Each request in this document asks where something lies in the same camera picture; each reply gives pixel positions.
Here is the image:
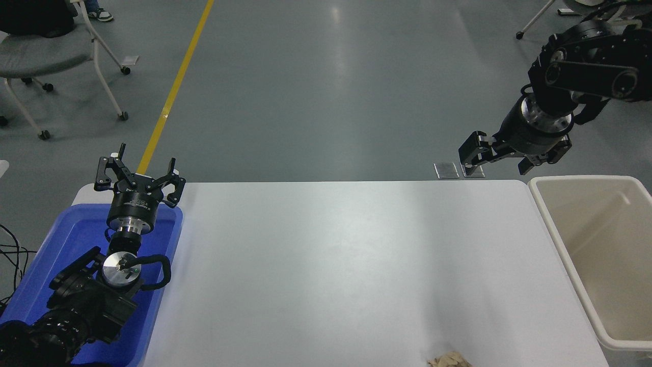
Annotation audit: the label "tan paper ball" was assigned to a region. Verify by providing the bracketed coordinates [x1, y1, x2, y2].
[427, 351, 473, 367]

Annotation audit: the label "blue plastic tray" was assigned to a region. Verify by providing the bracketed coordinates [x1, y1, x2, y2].
[0, 204, 183, 367]

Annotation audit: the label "black floor cables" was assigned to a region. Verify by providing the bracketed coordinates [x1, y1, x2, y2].
[0, 223, 38, 307]

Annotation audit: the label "person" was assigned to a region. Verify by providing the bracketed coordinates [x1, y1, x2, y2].
[0, 0, 114, 38]

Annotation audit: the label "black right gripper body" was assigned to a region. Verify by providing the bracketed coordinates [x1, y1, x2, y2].
[496, 109, 572, 159]

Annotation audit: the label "grey seat white frame chair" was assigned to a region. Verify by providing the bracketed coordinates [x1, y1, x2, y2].
[0, 0, 131, 141]

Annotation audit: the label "large pale plastic bin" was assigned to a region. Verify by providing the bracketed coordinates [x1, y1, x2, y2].
[528, 176, 652, 367]

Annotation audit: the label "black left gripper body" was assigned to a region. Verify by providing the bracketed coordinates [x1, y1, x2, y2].
[108, 183, 165, 225]

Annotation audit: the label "white frame wheeled chair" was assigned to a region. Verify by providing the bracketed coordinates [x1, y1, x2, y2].
[515, 0, 557, 40]

